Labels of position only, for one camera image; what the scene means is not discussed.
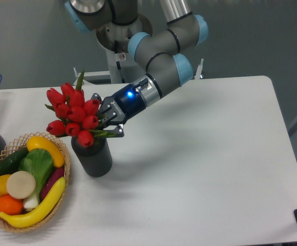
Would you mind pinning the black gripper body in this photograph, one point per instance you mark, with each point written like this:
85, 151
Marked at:
121, 106

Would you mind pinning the red tulip bouquet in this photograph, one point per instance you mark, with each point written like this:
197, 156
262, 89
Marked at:
76, 117

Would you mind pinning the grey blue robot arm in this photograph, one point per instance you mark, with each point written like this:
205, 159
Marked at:
156, 83

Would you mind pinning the dark grey ribbed vase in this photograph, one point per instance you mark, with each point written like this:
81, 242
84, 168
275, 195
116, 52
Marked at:
96, 160

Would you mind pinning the purple eggplant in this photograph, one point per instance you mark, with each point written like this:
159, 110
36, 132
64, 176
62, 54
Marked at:
56, 174

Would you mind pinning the yellow squash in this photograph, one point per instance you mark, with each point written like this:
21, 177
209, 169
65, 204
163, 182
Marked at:
40, 142

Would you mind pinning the green bok choy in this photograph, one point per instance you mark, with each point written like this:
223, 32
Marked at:
39, 163

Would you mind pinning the woven wicker basket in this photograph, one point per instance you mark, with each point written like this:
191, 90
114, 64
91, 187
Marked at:
20, 143

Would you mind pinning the green cucumber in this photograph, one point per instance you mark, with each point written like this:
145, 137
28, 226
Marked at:
10, 164

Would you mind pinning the beige round disc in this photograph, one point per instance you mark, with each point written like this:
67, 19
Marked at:
21, 184

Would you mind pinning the orange fruit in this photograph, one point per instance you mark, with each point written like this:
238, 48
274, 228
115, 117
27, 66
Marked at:
10, 205

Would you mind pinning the yellow banana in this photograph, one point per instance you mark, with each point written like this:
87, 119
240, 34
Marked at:
41, 211

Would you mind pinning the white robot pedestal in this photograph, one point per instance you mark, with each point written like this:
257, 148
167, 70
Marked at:
134, 52

